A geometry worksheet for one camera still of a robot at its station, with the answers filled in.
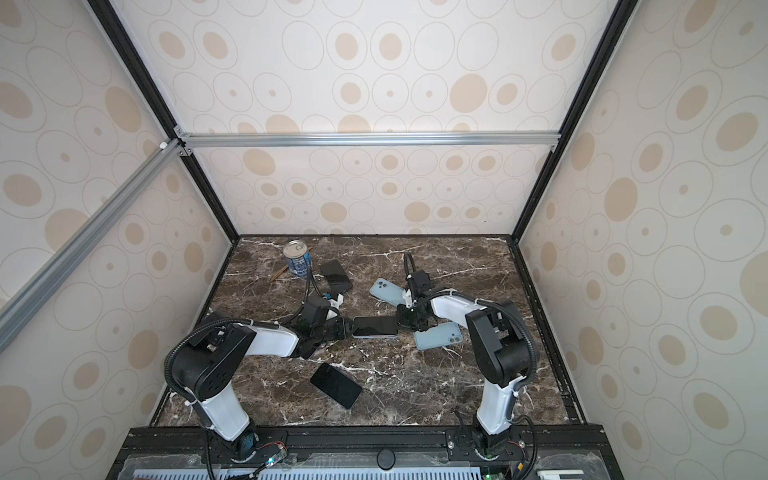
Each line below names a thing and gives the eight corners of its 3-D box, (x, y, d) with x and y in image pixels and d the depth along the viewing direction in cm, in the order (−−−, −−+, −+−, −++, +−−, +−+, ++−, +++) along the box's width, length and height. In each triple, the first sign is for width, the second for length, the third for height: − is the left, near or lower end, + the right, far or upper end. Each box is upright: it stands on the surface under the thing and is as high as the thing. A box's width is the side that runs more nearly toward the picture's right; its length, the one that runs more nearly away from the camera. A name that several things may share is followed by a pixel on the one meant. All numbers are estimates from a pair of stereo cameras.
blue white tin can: (288, 278, 109) (279, 258, 101) (293, 260, 115) (285, 240, 106) (310, 278, 109) (303, 258, 101) (314, 260, 115) (308, 240, 106)
